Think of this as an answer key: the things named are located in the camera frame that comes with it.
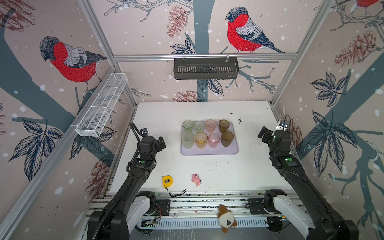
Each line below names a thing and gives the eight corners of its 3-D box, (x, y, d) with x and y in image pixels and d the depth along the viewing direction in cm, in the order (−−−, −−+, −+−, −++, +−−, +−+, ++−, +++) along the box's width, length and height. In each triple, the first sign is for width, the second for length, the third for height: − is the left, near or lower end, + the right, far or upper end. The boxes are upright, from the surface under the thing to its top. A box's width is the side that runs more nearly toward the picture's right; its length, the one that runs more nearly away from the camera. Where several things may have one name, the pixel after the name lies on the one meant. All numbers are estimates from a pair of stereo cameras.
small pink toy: (189, 179, 85) (189, 177, 82) (195, 173, 87) (195, 172, 84) (197, 187, 82) (197, 185, 80) (202, 181, 84) (202, 179, 82)
